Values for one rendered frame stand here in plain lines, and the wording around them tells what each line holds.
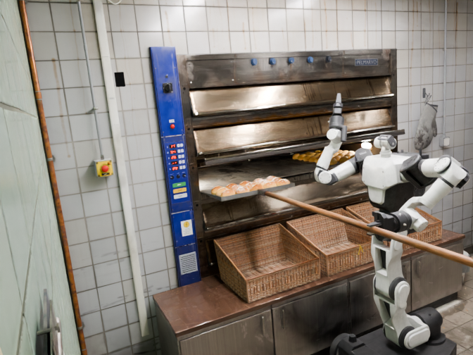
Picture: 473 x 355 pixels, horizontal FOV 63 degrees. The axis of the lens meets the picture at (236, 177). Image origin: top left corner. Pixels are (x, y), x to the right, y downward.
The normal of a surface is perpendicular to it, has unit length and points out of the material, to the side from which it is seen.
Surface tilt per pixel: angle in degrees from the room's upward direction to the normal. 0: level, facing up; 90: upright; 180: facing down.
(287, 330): 90
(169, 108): 90
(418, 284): 90
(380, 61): 90
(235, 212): 70
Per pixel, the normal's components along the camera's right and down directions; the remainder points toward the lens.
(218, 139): 0.38, -0.21
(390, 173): -0.44, 0.12
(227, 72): 0.44, 0.17
